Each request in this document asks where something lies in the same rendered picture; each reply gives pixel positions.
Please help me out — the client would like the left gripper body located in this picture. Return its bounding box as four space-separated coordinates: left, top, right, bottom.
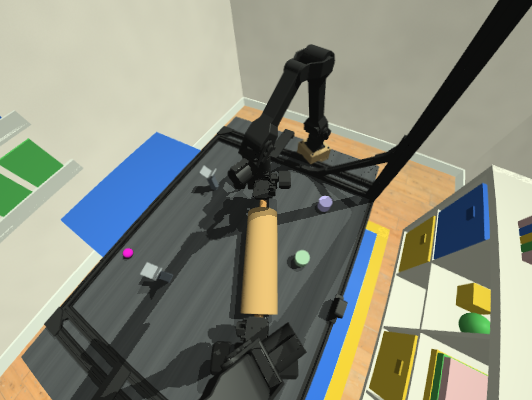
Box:
210 341 298 380

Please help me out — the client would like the lavender cylinder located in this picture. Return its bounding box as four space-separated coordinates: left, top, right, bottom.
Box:
317 196 332 212

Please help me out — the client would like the pale green cylinder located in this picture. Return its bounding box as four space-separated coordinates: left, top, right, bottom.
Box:
294 250 310 267

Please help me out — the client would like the wooden rolling pin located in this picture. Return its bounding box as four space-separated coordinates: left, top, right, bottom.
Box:
240 200 277 317

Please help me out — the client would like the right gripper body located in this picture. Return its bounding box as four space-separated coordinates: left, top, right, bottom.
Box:
233 166 291 189

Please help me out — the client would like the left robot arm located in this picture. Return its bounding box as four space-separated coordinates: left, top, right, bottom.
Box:
199 316 307 400

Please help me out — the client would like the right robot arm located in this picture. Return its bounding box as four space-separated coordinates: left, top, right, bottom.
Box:
227 44 335 200

